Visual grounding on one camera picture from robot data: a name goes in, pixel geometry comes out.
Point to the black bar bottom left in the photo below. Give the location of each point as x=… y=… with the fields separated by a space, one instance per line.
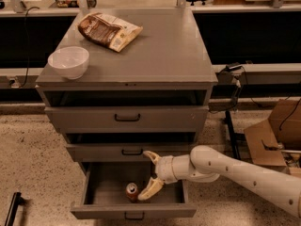
x=16 y=201

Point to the grey drawer cabinet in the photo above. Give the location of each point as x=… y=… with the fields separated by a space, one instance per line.
x=166 y=65

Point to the black power adapter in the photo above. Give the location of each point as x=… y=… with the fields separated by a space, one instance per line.
x=233 y=67

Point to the grey middle drawer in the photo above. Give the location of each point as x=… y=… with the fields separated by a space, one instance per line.
x=115 y=152

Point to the white bowl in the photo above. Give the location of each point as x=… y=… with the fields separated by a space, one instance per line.
x=69 y=62

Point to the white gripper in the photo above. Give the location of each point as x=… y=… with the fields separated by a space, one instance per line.
x=164 y=169

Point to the black stand leg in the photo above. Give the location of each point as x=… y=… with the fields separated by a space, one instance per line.
x=233 y=140

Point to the grey open bottom drawer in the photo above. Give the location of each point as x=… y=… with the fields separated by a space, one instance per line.
x=104 y=194

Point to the brown cardboard box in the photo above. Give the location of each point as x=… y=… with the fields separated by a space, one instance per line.
x=276 y=141

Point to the brown chip bag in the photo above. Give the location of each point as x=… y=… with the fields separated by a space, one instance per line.
x=108 y=31

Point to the red coke can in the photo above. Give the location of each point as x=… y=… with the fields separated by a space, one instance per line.
x=132 y=192

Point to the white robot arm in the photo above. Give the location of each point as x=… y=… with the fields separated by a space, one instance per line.
x=205 y=164

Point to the grey top drawer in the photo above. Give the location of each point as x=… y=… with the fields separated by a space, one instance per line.
x=127 y=119

